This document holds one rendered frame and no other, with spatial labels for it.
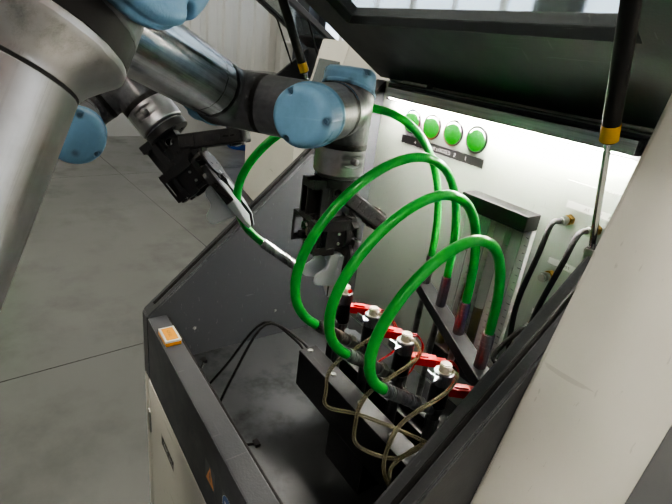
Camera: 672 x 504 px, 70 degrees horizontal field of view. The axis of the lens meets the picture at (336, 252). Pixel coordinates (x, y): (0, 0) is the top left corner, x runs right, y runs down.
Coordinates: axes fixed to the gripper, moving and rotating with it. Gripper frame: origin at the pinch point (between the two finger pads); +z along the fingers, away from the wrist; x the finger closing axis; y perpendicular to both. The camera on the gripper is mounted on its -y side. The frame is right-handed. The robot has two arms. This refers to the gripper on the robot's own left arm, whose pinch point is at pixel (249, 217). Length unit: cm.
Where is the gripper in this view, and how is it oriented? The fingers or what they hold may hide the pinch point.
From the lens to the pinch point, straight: 83.1
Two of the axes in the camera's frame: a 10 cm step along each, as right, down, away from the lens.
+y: -8.0, 5.9, 1.1
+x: 0.0, 1.8, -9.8
